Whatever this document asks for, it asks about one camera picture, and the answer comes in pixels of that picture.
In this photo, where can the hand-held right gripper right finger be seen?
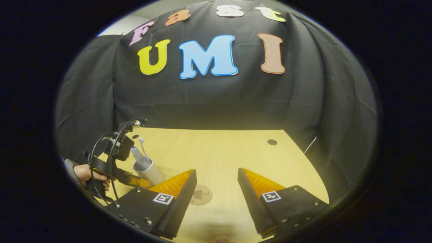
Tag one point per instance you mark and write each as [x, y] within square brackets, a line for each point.
[253, 202]

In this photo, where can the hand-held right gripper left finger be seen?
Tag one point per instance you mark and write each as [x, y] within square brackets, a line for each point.
[179, 206]

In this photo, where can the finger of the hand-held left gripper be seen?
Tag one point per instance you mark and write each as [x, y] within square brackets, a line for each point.
[135, 180]

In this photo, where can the white toothpaste tube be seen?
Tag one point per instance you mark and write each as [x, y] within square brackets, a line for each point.
[138, 157]

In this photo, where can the white toothbrush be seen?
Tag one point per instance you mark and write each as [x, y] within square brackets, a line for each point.
[143, 145]

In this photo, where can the round wooden coaster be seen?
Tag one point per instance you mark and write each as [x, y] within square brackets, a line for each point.
[201, 195]

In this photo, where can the light wooden desktop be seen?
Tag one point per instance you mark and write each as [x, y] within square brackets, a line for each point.
[219, 152]

